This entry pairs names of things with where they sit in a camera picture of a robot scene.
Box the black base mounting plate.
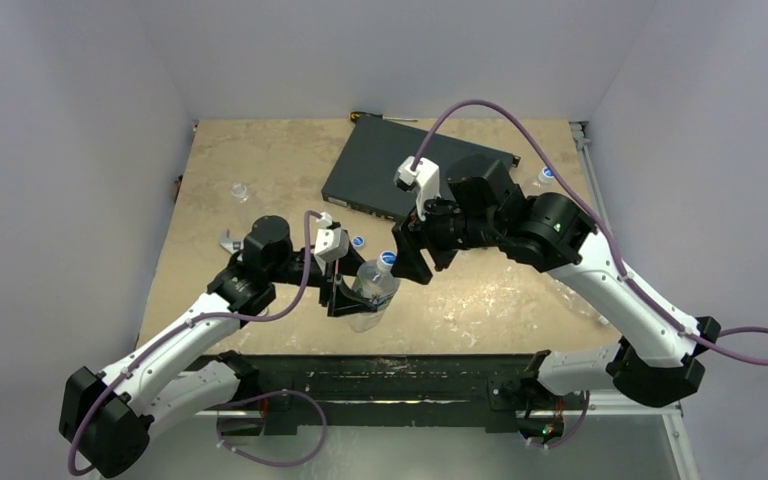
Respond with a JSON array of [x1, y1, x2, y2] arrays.
[[178, 353, 624, 437]]

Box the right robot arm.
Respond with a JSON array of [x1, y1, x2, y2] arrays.
[[392, 155, 721, 407]]

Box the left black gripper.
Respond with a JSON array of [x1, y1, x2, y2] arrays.
[[267, 240, 378, 314]]

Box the red handled adjustable wrench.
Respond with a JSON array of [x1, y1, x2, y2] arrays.
[[219, 229, 243, 254]]

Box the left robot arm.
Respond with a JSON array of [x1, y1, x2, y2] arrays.
[[59, 211, 381, 478]]

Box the clear plastic bottle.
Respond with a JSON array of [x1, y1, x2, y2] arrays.
[[554, 280, 610, 326], [348, 258, 400, 333], [523, 167, 555, 198], [230, 182, 266, 225]]

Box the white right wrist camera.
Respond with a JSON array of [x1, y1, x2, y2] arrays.
[[394, 156, 441, 221]]

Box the black flat electronics box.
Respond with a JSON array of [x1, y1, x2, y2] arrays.
[[321, 115, 520, 221]]

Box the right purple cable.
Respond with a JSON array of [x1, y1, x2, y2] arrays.
[[413, 99, 768, 452]]

